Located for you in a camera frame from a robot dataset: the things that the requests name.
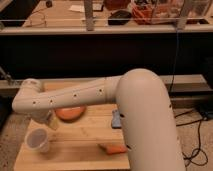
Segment grey metal post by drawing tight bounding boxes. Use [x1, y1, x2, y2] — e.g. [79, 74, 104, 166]
[83, 0, 94, 31]

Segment orange crate on bench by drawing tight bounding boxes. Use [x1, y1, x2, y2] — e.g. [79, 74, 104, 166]
[132, 4, 159, 25]

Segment orange toy carrot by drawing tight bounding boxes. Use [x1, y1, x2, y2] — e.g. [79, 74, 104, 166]
[99, 144, 127, 155]

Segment orange ceramic bowl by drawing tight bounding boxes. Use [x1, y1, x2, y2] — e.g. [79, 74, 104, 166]
[55, 106, 86, 122]

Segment black power cable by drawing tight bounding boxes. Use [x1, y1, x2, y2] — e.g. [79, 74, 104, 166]
[173, 108, 209, 168]

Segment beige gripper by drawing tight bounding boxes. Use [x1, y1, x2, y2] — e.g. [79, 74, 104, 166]
[31, 110, 59, 130]

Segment white ceramic cup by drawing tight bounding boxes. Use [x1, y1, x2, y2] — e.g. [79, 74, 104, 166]
[25, 128, 50, 153]

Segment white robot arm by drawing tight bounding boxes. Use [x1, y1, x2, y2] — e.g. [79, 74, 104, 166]
[12, 69, 185, 171]

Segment blue sponge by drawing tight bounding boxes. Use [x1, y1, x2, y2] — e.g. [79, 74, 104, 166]
[111, 110, 121, 129]

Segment black object on bench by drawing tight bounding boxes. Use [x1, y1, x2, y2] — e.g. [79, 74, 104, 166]
[108, 10, 132, 26]

